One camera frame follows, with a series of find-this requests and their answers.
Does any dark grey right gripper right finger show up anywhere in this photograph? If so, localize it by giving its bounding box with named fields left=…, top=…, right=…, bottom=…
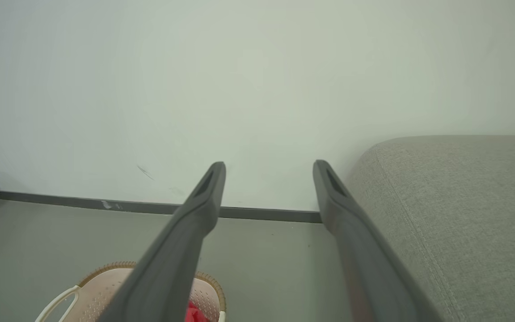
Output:
left=313, top=160, right=444, bottom=322

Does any grey fabric sofa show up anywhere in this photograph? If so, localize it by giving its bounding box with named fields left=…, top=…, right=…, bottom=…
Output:
left=345, top=136, right=515, bottom=322

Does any red garment with white stripe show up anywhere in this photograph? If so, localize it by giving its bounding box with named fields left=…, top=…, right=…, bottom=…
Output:
left=185, top=301, right=210, bottom=322

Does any dark grey baseboard strip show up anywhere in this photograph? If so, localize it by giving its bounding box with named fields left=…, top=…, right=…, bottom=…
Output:
left=0, top=188, right=323, bottom=224

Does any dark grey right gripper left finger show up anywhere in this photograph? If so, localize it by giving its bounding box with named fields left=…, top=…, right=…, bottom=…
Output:
left=99, top=162, right=226, bottom=322

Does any beige plastic laundry basket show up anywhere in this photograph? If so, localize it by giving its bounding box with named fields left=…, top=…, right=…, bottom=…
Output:
left=35, top=262, right=227, bottom=322

